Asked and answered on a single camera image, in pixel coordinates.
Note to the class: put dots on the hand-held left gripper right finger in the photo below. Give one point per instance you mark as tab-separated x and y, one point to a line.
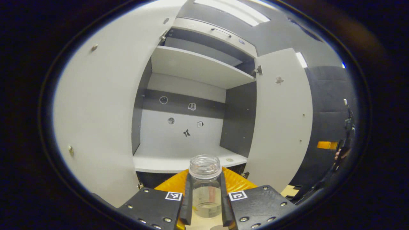
226	201

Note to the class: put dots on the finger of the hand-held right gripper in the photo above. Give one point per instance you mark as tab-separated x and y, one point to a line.
327	145

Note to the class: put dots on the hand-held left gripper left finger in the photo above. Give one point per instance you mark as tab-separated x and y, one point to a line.
187	198

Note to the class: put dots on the clear glass bottle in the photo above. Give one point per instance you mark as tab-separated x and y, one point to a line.
205	166

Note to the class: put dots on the grey cabinet door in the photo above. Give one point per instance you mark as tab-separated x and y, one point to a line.
102	111
281	127

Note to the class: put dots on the grey cabinet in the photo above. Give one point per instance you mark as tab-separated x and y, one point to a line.
188	67

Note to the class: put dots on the black quilted cloth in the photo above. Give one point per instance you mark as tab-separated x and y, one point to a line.
326	111

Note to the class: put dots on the ceiling light panel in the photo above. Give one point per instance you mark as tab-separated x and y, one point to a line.
233	11
301	60

